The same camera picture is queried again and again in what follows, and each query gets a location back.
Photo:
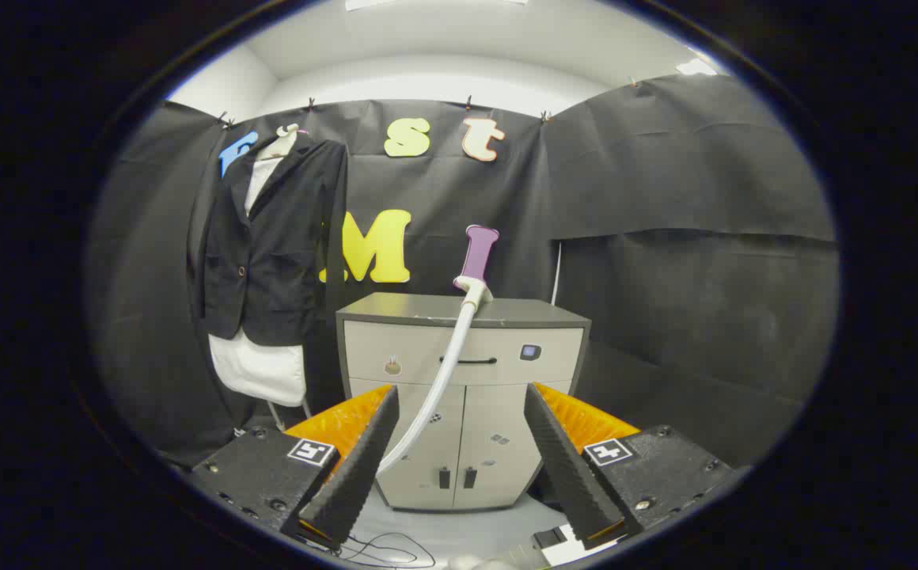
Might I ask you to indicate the grey cabinet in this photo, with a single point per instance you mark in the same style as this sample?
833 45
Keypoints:
419 336

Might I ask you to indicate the small grey cabinet device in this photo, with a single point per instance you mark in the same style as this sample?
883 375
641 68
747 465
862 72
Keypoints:
530 352

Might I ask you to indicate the white purple garment steamer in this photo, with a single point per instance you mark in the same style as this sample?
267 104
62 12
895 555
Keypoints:
478 257

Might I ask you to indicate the black backdrop cloth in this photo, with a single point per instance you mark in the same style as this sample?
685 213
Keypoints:
680 237

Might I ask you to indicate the white hanger stand leg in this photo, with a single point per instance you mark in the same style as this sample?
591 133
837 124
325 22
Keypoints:
278 416

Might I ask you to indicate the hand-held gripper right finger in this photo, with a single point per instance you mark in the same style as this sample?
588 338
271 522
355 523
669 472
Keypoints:
566 467

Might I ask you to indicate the ceiling light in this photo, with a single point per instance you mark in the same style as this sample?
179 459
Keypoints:
696 67

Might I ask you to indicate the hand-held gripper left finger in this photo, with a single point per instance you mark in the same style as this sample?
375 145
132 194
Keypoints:
356 467

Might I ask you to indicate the row of backdrop clips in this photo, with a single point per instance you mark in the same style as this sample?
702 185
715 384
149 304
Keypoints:
310 104

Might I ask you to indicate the black jacket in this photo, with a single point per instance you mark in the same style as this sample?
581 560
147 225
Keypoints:
285 245

